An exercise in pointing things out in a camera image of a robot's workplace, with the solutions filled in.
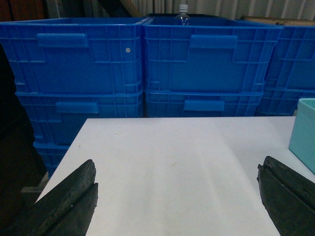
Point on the blue crate lower right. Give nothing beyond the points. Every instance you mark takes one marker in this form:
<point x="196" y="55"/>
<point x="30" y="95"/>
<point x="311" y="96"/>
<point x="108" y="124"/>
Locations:
<point x="281" y="101"/>

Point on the blue crate top middle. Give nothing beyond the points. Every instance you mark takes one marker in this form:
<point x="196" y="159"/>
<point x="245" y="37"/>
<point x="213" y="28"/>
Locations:
<point x="208" y="55"/>

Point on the blue crate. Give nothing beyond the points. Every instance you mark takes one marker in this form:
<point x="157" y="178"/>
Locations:
<point x="208" y="55"/>
<point x="51" y="155"/>
<point x="162" y="104"/>
<point x="292" y="64"/>
<point x="281" y="101"/>
<point x="57" y="118"/>
<point x="75" y="55"/>

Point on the blue crate lower middle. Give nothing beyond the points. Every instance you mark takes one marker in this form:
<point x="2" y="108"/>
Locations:
<point x="162" y="104"/>

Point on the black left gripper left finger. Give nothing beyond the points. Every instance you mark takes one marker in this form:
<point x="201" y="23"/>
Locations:
<point x="66" y="210"/>

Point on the teal plastic bin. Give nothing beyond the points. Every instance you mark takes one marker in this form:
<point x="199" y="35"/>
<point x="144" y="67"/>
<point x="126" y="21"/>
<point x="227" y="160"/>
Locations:
<point x="302" y="141"/>

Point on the blue crate top left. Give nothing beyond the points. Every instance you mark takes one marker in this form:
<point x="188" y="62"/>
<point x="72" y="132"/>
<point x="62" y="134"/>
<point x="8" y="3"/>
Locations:
<point x="75" y="55"/>

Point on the blue crate bottom left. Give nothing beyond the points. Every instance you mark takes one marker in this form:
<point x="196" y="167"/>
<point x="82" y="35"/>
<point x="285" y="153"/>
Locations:
<point x="51" y="155"/>

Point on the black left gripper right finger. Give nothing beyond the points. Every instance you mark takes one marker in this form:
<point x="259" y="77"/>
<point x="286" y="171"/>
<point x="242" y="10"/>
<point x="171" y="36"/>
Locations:
<point x="288" y="197"/>

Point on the blue crate top right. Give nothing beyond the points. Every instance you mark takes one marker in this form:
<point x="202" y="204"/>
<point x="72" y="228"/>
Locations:
<point x="292" y="64"/>

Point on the blue crate lower left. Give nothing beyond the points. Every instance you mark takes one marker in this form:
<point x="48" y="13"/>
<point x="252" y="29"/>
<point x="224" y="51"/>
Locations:
<point x="57" y="118"/>

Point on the clear water bottle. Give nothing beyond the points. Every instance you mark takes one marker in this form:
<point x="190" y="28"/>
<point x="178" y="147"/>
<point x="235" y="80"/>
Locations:
<point x="182" y="18"/>

